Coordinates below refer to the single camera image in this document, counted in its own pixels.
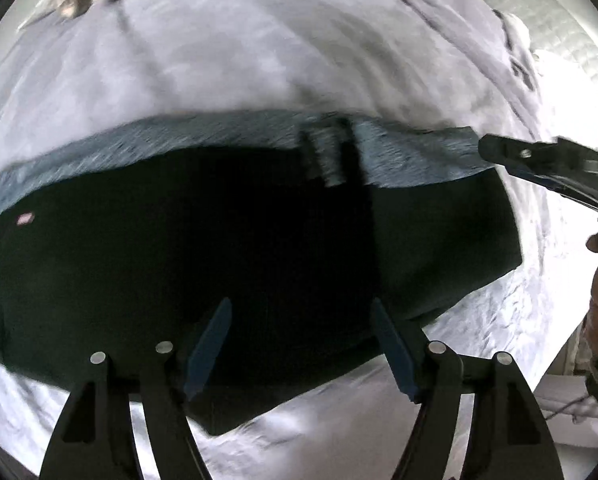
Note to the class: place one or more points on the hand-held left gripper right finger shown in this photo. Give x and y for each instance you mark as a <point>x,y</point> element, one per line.
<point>395,355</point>

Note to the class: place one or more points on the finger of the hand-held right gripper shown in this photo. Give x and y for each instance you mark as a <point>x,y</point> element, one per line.
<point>509,152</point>
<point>561,187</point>

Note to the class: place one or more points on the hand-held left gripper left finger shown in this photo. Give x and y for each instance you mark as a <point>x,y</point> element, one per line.
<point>208,352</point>

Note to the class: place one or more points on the black pants with floral trim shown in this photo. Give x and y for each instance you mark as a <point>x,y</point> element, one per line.
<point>179,260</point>

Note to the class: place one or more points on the white quilted mattress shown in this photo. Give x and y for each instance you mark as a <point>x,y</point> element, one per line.
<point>544,15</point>

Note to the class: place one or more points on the lavender blanket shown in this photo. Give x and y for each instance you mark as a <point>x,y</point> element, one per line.
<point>229,60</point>

